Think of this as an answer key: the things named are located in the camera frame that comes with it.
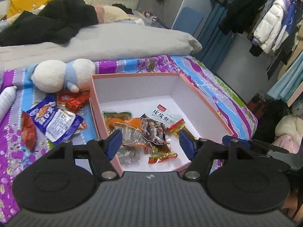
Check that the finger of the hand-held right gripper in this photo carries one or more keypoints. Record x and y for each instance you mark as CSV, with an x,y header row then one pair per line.
x,y
262,145
264,153

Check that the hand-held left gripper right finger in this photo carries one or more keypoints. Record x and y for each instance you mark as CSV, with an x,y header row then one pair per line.
x,y
187,144

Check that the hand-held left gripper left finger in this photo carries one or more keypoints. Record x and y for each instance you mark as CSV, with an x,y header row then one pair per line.
x,y
114,141

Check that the clear plastic snack packet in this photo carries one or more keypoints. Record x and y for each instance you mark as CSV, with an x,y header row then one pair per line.
x,y
129,156

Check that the orange and clear snack packet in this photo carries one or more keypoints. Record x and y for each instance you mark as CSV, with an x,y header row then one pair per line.
x,y
127,125

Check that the yellow and red snack packet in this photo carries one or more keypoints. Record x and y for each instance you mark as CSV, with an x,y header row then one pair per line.
x,y
177,125

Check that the green-edged snack packet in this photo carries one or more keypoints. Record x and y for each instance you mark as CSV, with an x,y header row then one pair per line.
x,y
116,114

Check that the red snack stick packet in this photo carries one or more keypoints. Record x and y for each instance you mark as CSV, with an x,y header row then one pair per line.
x,y
162,158

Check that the shrimp snack packet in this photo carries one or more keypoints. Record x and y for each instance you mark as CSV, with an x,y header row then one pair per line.
x,y
152,128

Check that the pink cardboard box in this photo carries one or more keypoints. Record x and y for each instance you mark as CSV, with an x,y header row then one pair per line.
x,y
132,87

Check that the blue and white snack packet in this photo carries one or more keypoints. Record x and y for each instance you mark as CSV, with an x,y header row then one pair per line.
x,y
54,123

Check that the red snack packet white label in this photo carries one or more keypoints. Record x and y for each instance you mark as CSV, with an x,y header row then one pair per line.
x,y
71,95

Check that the cream fluffy garment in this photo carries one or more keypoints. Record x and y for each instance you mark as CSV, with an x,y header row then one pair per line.
x,y
287,132

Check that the red and black bag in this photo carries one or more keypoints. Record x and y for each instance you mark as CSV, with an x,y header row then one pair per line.
x,y
256,102

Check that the teal cloth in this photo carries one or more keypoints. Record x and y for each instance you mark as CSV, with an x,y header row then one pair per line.
x,y
286,80

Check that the white and blue plush toy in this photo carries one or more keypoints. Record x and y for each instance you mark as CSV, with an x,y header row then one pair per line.
x,y
54,75

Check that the grey duvet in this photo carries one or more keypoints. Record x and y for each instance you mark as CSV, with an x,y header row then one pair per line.
x,y
118,42

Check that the blue curtain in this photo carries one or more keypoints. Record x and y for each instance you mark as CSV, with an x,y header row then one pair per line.
x,y
213,40

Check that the white spray bottle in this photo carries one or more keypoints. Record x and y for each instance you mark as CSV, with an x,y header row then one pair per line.
x,y
6,101

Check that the white puffer jacket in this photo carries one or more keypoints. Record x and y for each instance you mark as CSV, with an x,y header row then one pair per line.
x,y
269,28

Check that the blue padded board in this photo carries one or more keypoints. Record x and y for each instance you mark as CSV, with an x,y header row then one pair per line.
x,y
188,21

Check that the beige blanket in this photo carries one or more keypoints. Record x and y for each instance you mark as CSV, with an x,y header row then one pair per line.
x,y
116,14

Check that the blue and white jersey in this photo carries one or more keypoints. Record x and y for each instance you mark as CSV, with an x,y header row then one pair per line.
x,y
290,19

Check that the group of small bottles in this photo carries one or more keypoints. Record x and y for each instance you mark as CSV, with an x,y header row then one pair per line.
x,y
148,14

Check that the black jacket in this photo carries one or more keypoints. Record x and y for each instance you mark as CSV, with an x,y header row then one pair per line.
x,y
52,21

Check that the black hanging coat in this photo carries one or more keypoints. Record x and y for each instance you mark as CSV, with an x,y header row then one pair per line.
x,y
243,7

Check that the yellow pillow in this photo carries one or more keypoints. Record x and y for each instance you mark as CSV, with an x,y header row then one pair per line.
x,y
30,2

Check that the black wall plug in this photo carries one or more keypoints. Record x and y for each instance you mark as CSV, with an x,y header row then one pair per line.
x,y
160,0

